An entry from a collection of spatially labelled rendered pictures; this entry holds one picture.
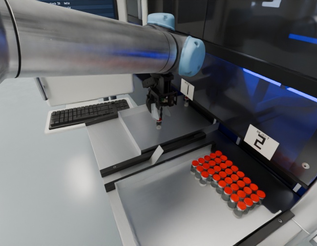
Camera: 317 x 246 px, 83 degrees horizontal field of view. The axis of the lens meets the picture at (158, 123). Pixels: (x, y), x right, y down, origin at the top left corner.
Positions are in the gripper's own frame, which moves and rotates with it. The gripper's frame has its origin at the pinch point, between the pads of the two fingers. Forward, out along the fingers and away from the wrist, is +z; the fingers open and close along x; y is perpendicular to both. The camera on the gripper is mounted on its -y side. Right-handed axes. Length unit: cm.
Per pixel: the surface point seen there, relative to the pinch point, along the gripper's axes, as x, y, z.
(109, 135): -19.1, -4.6, 5.4
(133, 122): -7.8, -8.1, 5.2
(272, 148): 13.4, 36.3, -9.3
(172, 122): 7.0, -0.1, 5.3
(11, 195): -96, -74, 93
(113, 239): -31, -5, 93
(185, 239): -13.2, 39.6, 5.2
